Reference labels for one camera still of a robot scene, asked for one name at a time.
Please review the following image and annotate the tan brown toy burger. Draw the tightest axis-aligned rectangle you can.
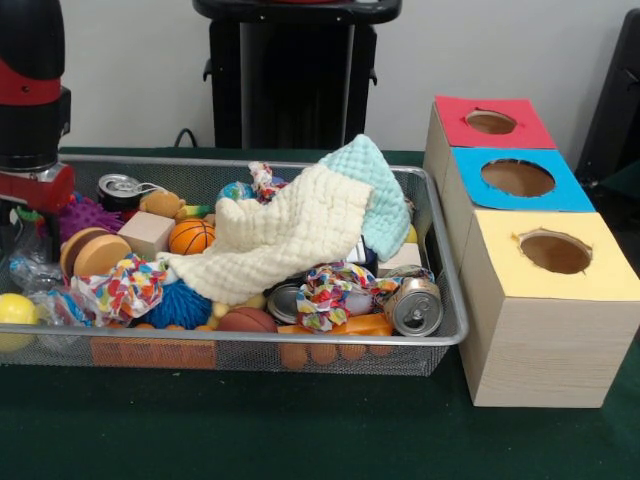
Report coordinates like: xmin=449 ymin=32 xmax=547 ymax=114
xmin=59 ymin=227 xmax=132 ymax=279

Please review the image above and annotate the orange toy basketball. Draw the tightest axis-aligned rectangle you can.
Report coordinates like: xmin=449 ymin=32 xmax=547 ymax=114
xmin=168 ymin=218 xmax=217 ymax=256

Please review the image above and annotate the dark green table cloth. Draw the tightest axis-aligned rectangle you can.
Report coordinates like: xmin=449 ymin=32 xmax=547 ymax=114
xmin=594 ymin=164 xmax=640 ymax=241
xmin=0 ymin=144 xmax=640 ymax=480

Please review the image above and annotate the yellow ball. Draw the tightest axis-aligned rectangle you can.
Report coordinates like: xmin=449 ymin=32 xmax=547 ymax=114
xmin=0 ymin=292 xmax=40 ymax=351

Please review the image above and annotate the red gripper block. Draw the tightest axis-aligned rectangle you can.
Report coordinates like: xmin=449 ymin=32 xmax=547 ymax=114
xmin=0 ymin=163 xmax=76 ymax=264

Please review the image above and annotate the crushed metal can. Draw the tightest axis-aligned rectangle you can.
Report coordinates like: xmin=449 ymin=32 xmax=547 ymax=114
xmin=384 ymin=274 xmax=445 ymax=337

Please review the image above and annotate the cream waffle cloth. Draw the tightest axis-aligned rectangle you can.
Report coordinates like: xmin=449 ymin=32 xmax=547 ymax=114
xmin=157 ymin=164 xmax=375 ymax=306

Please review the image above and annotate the shallow silver mesh bin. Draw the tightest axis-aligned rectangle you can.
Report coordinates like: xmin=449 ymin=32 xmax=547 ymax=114
xmin=0 ymin=154 xmax=470 ymax=377

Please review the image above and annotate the mint green waffle cloth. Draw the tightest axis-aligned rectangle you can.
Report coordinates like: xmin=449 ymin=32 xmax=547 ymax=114
xmin=319 ymin=133 xmax=414 ymax=261

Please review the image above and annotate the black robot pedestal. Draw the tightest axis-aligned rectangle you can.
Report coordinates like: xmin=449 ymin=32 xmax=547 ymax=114
xmin=192 ymin=0 xmax=404 ymax=150

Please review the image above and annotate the black stand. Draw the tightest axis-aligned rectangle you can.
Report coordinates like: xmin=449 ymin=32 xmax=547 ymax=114
xmin=574 ymin=7 xmax=640 ymax=176

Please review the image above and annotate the wooden box with three holes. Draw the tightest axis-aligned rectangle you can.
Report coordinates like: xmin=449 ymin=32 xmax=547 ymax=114
xmin=423 ymin=95 xmax=640 ymax=409

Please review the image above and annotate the plain wooden cube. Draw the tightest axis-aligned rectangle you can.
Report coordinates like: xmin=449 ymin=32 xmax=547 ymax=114
xmin=117 ymin=210 xmax=176 ymax=260

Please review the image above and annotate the crushed clear plastic bottle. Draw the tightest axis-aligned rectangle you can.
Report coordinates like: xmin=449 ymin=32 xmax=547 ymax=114
xmin=8 ymin=242 xmax=66 ymax=297

